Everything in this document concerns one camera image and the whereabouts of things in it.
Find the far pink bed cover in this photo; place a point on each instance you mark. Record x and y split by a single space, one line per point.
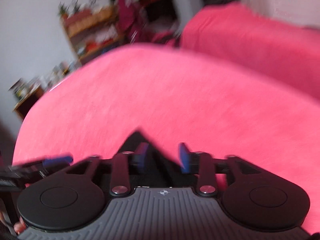
282 51

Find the black knit pants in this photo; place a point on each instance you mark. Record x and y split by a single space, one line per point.
149 167

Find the pink bed cover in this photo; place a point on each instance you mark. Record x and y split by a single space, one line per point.
282 51
174 96

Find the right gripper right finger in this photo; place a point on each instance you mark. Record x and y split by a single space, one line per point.
202 165

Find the person's left hand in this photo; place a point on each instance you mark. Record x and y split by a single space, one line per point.
18 227

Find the cluttered wooden shelf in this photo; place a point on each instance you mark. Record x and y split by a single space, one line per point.
91 32

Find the low dark side table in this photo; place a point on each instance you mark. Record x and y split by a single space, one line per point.
28 93

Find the hanging red clothes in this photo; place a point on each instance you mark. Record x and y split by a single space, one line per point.
148 21

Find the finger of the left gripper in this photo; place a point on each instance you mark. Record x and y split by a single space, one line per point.
53 161

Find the near pink bed cover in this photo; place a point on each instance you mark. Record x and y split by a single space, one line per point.
174 96

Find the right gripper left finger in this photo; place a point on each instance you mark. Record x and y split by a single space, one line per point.
122 163

